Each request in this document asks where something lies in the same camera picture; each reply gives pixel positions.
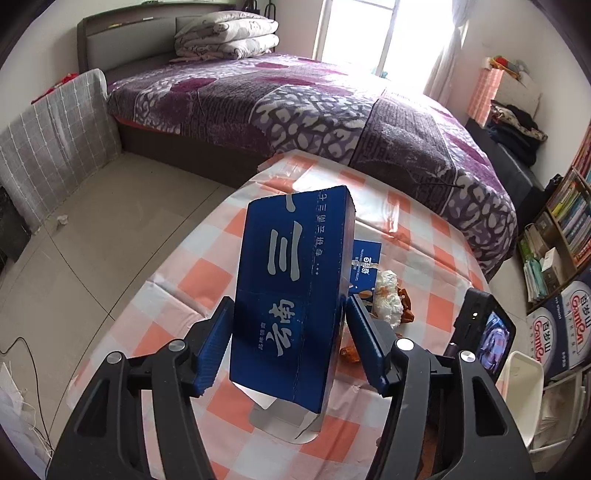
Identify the black coat rack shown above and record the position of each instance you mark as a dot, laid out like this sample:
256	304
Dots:
265	8

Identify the black bench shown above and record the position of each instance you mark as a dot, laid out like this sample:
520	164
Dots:
525	190

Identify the lower Ganten water carton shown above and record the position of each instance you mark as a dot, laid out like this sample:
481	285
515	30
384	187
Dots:
548	338

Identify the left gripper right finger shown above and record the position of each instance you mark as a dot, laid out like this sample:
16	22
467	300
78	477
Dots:
477	436

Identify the folded floral quilt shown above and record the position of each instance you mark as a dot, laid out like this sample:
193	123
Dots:
231	35

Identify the large blue carton box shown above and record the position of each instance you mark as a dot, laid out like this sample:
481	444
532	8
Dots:
293	280

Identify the dark bed headboard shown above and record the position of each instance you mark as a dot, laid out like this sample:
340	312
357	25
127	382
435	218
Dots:
137	34

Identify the grey checkered cloth cover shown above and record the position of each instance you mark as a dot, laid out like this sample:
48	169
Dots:
51	148

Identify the white net tissue wad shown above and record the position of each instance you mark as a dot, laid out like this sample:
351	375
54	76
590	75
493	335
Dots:
387	303

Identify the upper Ganten water carton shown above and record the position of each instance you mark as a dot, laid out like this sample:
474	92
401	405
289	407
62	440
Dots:
577	319

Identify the orange white checkered tablecloth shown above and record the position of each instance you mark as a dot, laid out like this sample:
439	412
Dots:
431	258

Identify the purple patterned bed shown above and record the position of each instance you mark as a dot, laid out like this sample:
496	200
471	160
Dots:
279	103

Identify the pink drawer cabinet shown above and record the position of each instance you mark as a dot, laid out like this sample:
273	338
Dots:
498	85

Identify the ganten water carton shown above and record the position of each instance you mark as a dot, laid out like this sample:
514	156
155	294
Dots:
577	319
548	338

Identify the small blue carton box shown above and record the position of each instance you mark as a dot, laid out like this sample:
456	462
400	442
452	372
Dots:
365	265

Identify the wooden bookshelf with books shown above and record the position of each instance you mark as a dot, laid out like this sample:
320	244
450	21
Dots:
555	247

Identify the pile of dark clothes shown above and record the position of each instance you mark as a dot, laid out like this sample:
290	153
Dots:
516	130

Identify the orange peel piece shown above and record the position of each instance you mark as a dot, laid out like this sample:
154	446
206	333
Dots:
349	355
407	316

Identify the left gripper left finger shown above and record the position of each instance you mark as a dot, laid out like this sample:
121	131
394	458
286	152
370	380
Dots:
104	436

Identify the stack of papers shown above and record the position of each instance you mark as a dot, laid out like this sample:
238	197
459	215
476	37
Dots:
564	407

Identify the white plastic trash bin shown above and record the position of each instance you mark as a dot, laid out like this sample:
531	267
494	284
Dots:
521	385

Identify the sheer curtain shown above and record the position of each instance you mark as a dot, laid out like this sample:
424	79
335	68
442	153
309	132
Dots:
439	85

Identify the window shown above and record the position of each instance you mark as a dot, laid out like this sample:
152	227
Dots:
399	41

